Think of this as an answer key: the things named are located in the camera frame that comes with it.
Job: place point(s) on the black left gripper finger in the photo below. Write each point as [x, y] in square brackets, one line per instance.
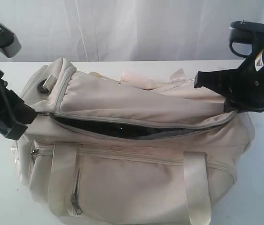
[22, 112]

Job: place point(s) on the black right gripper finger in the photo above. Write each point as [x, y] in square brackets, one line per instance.
[221, 79]
[230, 106]

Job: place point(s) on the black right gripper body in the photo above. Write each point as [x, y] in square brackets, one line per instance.
[248, 86]

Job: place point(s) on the beige duffel bag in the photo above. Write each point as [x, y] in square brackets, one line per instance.
[128, 151]

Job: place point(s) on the white backdrop curtain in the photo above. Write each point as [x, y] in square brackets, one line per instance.
[125, 30]

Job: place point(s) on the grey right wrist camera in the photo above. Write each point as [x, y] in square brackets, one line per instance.
[248, 33]

